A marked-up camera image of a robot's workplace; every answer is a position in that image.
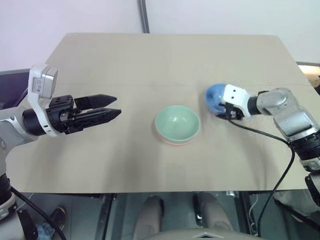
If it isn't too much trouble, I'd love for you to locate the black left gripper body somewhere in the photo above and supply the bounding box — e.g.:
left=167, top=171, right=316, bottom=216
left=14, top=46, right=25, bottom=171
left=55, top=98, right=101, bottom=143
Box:
left=45, top=94, right=85, bottom=136

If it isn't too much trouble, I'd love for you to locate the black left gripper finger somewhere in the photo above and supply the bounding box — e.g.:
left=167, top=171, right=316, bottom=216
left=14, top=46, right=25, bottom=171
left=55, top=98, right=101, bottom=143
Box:
left=74, top=93, right=118, bottom=111
left=74, top=108, right=123, bottom=129

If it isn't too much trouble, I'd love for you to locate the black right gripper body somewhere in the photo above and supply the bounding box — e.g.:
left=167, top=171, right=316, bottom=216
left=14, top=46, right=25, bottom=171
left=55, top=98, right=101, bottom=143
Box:
left=223, top=101, right=244, bottom=121

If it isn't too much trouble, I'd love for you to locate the blue bowl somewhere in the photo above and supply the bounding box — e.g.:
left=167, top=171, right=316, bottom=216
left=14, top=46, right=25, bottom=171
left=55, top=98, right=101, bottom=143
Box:
left=204, top=83, right=230, bottom=116

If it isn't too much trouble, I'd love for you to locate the green bowl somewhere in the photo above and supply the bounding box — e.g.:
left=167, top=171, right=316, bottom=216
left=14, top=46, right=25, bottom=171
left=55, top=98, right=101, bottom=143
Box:
left=153, top=104, right=201, bottom=142

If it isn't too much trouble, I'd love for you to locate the pink bowl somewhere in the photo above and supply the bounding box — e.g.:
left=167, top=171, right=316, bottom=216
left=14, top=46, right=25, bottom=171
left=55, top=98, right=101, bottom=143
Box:
left=155, top=129, right=199, bottom=147

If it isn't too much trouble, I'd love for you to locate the dark cabinet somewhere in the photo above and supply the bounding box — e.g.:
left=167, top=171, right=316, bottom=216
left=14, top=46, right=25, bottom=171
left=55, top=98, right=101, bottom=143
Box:
left=0, top=68, right=32, bottom=111

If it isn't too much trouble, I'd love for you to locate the grey ribbed pole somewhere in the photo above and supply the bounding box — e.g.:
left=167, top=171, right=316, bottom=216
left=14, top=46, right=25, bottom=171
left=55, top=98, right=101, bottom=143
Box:
left=137, top=0, right=151, bottom=34

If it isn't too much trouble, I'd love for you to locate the dark shoe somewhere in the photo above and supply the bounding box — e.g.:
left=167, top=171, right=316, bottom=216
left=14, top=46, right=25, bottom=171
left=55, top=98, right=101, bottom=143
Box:
left=49, top=205, right=68, bottom=230

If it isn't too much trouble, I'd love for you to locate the blue cloth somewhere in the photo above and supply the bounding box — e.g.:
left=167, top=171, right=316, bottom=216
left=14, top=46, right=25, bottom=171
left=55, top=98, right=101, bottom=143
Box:
left=34, top=223, right=55, bottom=240

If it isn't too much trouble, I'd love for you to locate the grey robot torso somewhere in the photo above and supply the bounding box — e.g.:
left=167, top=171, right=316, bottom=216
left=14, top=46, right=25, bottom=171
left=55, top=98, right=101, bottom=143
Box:
left=149, top=228, right=254, bottom=240

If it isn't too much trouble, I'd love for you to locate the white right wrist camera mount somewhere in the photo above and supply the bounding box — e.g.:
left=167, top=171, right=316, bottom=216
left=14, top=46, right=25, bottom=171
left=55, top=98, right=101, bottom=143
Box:
left=221, top=84, right=251, bottom=118

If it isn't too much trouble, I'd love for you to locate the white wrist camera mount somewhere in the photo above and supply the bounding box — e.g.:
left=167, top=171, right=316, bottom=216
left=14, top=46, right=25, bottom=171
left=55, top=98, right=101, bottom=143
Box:
left=27, top=63, right=61, bottom=138
left=221, top=84, right=251, bottom=118

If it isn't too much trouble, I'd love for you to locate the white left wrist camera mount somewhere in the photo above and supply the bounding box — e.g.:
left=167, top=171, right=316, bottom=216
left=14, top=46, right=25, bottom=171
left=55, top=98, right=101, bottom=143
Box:
left=27, top=63, right=61, bottom=138

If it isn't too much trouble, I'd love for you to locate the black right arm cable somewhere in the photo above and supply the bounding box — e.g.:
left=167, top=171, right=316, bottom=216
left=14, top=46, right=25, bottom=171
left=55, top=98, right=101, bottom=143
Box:
left=228, top=118, right=296, bottom=238

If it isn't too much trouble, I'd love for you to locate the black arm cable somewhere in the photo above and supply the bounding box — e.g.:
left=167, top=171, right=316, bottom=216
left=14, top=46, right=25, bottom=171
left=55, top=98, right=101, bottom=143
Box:
left=9, top=186, right=68, bottom=240
left=228, top=118, right=296, bottom=238

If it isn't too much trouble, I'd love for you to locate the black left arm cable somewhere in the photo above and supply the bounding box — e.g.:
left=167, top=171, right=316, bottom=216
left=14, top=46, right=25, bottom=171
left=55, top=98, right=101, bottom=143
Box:
left=9, top=186, right=68, bottom=240

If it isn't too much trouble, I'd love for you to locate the thin white cable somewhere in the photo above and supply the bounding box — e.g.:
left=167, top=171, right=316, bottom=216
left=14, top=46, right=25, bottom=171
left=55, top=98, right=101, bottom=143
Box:
left=248, top=194, right=259, bottom=227

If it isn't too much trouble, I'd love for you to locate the black table frame leg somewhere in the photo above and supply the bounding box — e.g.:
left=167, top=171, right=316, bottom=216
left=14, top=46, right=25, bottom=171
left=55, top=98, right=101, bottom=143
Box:
left=239, top=191, right=255, bottom=236
left=97, top=193, right=114, bottom=240

